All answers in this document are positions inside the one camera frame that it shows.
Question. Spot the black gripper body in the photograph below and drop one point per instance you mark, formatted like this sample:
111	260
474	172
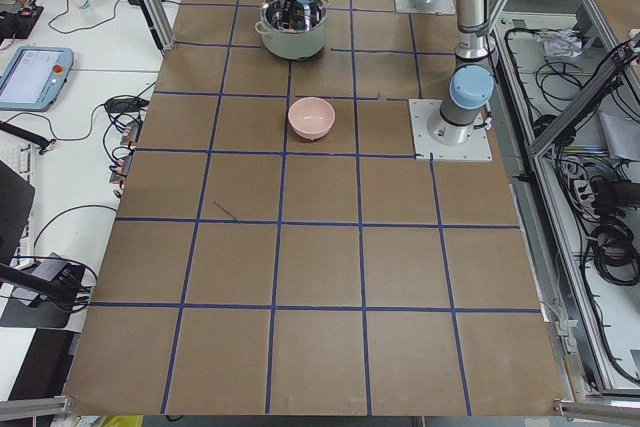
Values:
289	11

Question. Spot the steel pot with green body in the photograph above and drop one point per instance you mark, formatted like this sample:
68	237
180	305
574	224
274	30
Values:
291	30

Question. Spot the pink bowl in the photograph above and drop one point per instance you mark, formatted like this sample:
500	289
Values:
311	117

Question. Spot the blue teach pendant near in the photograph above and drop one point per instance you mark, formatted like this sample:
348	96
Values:
34	78

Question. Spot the crumpled white paper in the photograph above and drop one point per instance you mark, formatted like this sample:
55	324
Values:
560	43

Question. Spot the black monitor stand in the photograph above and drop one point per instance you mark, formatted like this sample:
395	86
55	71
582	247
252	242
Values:
43	295

